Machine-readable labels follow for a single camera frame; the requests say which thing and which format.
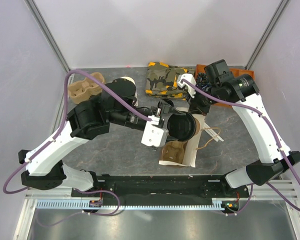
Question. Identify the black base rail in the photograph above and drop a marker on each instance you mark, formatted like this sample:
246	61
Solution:
163	189

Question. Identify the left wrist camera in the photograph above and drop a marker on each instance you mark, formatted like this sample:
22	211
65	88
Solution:
153	135

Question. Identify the single brown paper cup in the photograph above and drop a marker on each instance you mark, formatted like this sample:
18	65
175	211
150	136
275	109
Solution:
196	125

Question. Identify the dark rolled band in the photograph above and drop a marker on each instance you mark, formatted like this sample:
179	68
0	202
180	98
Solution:
202	78

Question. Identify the slotted cable duct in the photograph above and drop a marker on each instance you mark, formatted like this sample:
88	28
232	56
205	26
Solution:
77	204

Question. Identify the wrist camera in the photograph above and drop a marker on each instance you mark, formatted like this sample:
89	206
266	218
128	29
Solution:
153	135
187	81

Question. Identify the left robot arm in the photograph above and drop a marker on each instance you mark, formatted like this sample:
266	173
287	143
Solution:
116	104

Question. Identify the brown paper bag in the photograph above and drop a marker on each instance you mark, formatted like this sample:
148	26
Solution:
192	147

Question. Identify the cardboard cup carrier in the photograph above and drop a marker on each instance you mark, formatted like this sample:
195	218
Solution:
82	90
174	151

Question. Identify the camouflage folded cloth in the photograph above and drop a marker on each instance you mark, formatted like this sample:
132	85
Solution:
161	80

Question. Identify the black plastic cup lid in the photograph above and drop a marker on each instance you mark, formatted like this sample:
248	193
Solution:
179	127

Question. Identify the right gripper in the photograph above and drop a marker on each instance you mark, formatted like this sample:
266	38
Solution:
195	107

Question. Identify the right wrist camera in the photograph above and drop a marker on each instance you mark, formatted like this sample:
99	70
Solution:
187	81

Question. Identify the orange compartment tray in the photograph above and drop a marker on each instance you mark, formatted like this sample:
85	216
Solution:
240	72

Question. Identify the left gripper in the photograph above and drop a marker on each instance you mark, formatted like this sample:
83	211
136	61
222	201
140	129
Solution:
168	111

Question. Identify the white wrapped straw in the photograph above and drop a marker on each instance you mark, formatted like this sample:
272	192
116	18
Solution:
214	132

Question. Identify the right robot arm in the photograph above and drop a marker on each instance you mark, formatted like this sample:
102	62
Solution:
274	155

